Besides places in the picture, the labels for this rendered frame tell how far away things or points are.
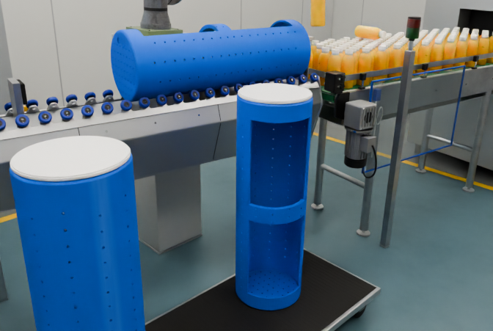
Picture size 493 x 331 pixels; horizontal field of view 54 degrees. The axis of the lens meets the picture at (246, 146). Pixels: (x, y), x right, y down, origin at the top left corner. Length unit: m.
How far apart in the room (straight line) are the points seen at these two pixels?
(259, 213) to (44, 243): 0.88
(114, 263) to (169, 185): 1.36
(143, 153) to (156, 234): 0.77
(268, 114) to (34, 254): 0.88
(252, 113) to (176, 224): 1.16
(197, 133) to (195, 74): 0.26
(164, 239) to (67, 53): 2.61
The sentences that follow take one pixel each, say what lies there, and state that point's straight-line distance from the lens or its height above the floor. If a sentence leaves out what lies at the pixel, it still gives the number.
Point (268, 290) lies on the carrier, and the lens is 2.18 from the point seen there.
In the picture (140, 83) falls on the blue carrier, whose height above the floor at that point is 1.05.
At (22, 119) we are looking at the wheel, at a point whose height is 0.97.
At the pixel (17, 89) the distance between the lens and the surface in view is 1.86.
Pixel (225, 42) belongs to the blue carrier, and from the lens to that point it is 2.07.
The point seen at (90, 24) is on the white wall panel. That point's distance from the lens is 4.92.
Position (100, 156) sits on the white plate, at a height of 1.04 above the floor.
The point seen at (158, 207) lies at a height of 0.29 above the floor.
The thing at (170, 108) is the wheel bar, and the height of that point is 0.92.
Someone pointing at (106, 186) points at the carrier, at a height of 1.00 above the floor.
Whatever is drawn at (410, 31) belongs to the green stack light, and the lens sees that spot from 2.48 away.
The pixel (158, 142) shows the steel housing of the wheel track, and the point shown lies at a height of 0.80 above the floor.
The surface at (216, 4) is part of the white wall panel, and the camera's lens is 5.77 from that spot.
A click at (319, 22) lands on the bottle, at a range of 2.34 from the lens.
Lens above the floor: 1.47
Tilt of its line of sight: 20 degrees down
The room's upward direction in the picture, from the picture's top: 1 degrees clockwise
